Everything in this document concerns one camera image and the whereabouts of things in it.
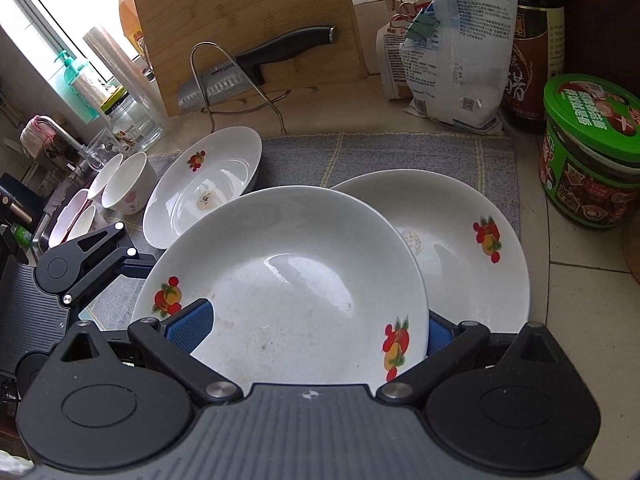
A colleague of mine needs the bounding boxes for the white bowl pink flowers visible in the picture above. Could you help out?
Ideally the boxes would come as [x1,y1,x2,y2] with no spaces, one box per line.
[102,153,158,216]

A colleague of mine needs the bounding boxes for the white plate with stain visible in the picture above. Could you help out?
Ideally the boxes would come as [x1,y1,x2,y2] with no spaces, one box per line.
[142,126,262,249]

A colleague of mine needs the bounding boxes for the white bowl front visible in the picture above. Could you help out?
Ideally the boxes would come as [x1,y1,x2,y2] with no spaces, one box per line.
[66,205,107,242]

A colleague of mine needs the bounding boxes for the pink white basin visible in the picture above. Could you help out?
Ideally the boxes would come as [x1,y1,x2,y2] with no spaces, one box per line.
[48,188,89,248]

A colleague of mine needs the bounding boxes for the metal faucet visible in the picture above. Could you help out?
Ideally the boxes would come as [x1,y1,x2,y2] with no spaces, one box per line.
[20,115,89,171]

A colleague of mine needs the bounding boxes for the glass mug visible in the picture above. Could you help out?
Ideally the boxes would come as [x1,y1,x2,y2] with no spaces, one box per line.
[81,128,124,171]

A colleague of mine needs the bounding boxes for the glass jar green lid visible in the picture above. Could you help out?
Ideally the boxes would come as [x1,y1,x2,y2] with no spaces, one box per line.
[101,86,163,153]

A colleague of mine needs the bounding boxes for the grey green checked mat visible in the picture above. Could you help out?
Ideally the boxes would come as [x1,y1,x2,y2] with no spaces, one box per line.
[79,131,522,334]

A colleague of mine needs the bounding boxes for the green dish soap bottle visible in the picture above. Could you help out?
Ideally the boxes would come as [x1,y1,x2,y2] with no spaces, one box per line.
[53,50,99,124]

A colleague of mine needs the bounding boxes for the green lid sauce jar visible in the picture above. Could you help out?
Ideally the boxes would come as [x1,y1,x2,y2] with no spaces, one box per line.
[539,74,640,230]

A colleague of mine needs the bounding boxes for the plastic cup stack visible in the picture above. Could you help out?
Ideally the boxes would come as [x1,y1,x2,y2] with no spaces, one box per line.
[84,26,176,132]

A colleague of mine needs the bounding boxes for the orange cooking wine jug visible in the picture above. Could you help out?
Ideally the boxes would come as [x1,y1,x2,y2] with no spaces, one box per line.
[118,0,152,70]

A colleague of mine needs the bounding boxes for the bamboo cutting board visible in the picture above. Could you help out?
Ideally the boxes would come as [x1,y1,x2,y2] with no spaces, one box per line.
[134,0,368,116]

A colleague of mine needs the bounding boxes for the white blue plastic bag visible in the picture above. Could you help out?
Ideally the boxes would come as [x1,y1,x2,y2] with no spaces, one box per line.
[399,0,518,134]

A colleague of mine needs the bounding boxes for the dark soy sauce bottle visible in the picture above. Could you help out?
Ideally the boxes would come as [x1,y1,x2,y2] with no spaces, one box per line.
[502,0,565,133]

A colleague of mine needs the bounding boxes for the red white food bag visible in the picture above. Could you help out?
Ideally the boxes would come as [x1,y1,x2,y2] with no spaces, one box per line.
[375,0,418,100]

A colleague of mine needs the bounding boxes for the dark red knife block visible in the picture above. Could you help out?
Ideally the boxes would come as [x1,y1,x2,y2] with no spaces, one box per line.
[565,0,639,94]

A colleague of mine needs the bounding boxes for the black handled kitchen knife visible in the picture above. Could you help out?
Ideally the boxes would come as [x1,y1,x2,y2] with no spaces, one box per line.
[178,25,338,113]

